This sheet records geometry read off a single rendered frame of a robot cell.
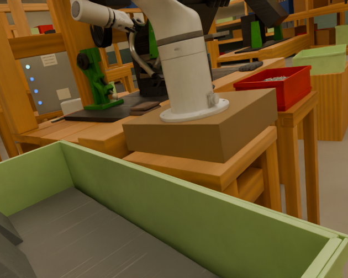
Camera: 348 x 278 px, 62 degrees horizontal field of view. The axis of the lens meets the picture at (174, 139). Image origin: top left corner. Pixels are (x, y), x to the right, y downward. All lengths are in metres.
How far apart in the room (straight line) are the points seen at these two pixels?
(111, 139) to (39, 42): 0.81
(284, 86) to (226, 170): 0.60
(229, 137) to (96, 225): 0.34
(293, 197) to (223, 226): 0.99
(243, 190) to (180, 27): 0.43
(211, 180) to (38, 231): 0.35
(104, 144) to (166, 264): 0.51
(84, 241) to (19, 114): 0.94
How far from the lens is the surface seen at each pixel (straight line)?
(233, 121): 0.68
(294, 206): 1.34
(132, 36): 1.49
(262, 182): 0.87
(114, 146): 0.88
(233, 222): 0.33
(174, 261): 0.43
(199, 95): 0.72
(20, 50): 1.52
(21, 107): 1.40
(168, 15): 0.71
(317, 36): 4.56
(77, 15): 1.28
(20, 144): 1.45
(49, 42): 1.59
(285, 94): 1.18
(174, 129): 0.71
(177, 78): 0.72
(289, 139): 1.21
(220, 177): 0.61
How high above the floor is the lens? 1.13
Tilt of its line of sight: 18 degrees down
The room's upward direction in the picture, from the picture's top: 11 degrees counter-clockwise
